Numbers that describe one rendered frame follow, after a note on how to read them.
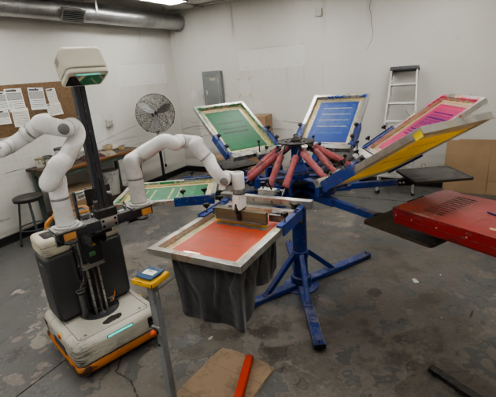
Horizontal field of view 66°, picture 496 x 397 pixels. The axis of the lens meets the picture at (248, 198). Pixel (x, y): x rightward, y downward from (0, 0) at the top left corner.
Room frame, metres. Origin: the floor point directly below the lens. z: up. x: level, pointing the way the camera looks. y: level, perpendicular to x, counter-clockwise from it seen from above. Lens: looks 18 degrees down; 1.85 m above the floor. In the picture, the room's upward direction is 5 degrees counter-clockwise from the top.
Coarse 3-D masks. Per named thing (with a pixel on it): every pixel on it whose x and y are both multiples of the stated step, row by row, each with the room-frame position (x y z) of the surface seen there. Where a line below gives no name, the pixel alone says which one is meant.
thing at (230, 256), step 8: (272, 224) 2.15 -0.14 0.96; (264, 232) 2.04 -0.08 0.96; (256, 240) 1.94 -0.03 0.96; (240, 248) 1.86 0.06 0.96; (248, 248) 1.85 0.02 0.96; (208, 256) 1.80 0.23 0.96; (216, 256) 1.79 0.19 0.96; (224, 256) 1.78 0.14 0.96; (232, 256) 1.77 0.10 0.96; (240, 256) 1.77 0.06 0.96
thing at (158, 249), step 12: (228, 204) 2.50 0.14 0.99; (180, 228) 2.12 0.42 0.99; (192, 228) 2.17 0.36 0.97; (276, 228) 2.00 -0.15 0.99; (168, 240) 1.98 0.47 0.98; (264, 240) 1.86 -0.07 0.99; (156, 252) 1.85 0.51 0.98; (168, 252) 1.81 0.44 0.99; (180, 252) 1.80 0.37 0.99; (252, 252) 1.73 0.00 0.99; (204, 264) 1.69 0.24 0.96; (216, 264) 1.66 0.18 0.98; (228, 264) 1.62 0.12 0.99; (240, 264) 1.62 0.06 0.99
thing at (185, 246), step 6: (216, 222) 2.27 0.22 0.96; (204, 228) 2.18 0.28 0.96; (210, 228) 2.17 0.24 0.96; (234, 228) 2.14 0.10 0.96; (198, 234) 2.10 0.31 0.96; (186, 240) 2.02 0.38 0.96; (192, 240) 2.01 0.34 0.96; (180, 246) 1.95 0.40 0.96; (186, 246) 1.94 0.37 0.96; (192, 246) 1.94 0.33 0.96; (198, 252) 1.85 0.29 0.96; (204, 252) 1.85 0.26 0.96
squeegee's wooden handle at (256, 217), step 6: (216, 210) 2.26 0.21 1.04; (222, 210) 2.24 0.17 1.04; (228, 210) 2.22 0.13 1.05; (234, 210) 2.20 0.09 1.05; (246, 210) 2.16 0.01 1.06; (252, 210) 2.16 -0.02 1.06; (216, 216) 2.27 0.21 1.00; (222, 216) 2.24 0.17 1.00; (228, 216) 2.22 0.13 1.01; (234, 216) 2.20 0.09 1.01; (246, 216) 2.15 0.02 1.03; (252, 216) 2.13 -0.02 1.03; (258, 216) 2.11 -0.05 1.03; (264, 216) 2.09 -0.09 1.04; (258, 222) 2.11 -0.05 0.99; (264, 222) 2.09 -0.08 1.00
